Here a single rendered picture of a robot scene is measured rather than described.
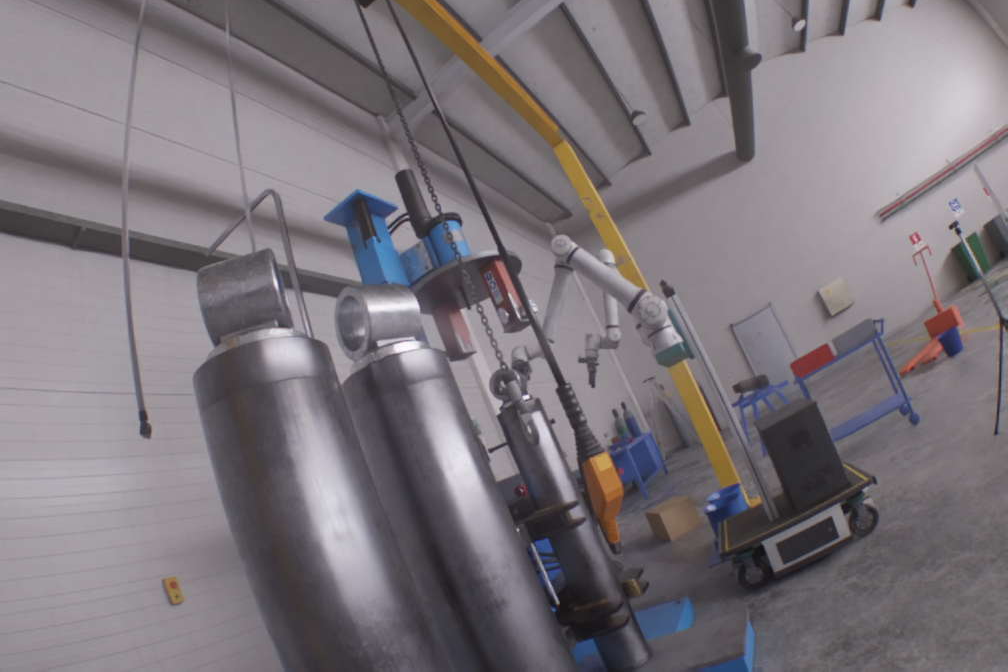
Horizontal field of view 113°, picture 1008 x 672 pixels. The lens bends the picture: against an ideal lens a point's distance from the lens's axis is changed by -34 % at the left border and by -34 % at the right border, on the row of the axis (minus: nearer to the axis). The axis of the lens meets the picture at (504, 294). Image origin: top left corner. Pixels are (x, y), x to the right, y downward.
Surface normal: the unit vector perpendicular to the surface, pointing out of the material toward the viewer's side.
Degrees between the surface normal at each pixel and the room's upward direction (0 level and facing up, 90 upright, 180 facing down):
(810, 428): 90
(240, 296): 110
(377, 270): 90
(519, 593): 90
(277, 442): 90
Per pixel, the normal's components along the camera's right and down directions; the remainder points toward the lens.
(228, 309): 0.34, 0.00
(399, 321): 0.71, -0.07
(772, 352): -0.45, -0.13
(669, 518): 0.06, -0.36
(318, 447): 0.65, -0.50
